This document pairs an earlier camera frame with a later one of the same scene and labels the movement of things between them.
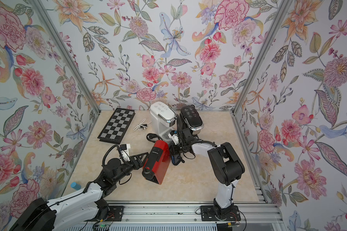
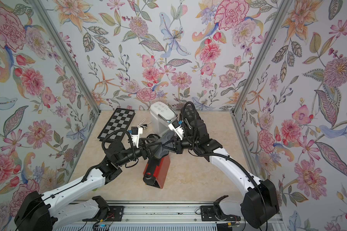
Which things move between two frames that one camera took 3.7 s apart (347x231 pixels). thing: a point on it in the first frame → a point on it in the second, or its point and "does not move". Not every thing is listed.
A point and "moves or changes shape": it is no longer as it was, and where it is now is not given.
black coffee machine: [190, 119] does not move
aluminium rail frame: [186, 216] does not move
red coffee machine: [157, 162] moves or changes shape
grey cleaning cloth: [176, 159] → [161, 146]
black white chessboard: [116, 127] does not move
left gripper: [144, 157] → [144, 153]
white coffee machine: [163, 117] does not move
